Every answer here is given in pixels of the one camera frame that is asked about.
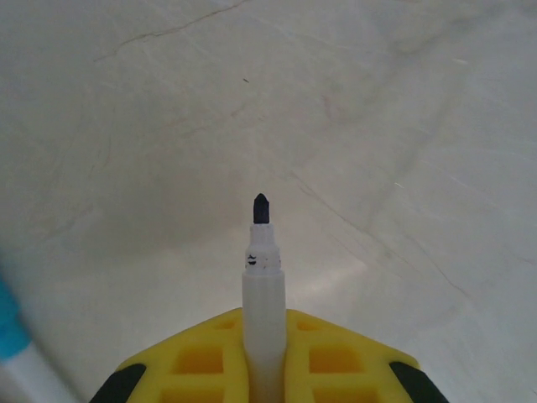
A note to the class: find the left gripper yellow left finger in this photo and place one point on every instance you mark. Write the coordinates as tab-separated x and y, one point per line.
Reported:
197	365

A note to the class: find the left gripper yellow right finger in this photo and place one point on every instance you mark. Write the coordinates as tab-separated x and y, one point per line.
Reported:
335	365

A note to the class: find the thin light blue cap marker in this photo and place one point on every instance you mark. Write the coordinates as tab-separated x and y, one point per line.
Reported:
10	327

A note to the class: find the thin purple cap marker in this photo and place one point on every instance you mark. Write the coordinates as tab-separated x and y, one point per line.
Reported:
264	315

